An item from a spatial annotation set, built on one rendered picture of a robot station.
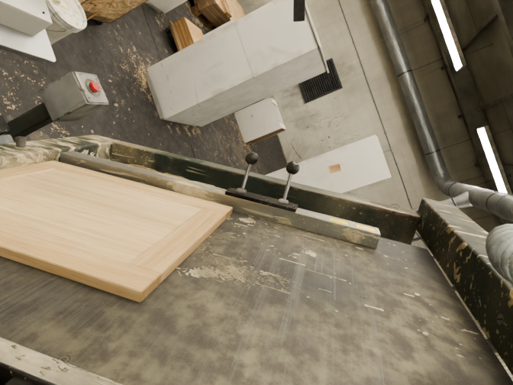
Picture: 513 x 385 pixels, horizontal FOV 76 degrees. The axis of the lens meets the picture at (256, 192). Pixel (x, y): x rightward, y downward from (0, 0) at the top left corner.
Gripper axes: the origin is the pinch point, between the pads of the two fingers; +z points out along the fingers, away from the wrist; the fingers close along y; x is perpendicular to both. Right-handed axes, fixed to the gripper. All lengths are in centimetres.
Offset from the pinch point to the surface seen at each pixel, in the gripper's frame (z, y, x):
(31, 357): 56, -61, 16
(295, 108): -125, 814, 76
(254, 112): -61, 496, 119
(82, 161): 38, 3, 63
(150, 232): 53, -24, 26
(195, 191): 46, 3, 28
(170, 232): 53, -22, 23
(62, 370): 57, -61, 13
